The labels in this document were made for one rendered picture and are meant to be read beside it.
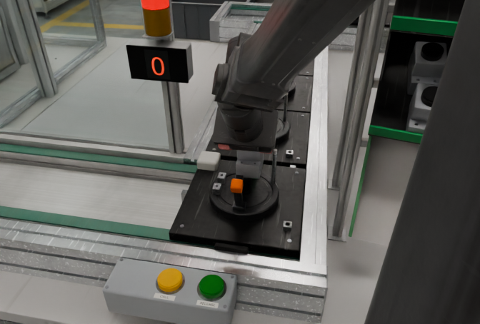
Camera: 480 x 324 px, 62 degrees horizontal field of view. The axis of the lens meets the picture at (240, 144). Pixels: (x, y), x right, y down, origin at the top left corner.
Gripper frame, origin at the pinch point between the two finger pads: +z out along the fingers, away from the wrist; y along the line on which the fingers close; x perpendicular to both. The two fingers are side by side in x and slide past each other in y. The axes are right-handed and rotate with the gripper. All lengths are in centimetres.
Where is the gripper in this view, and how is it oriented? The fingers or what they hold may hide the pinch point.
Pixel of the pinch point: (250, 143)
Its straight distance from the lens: 73.7
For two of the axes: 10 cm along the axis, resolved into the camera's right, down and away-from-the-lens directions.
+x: -1.3, 9.4, -3.1
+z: 1.2, 3.2, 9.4
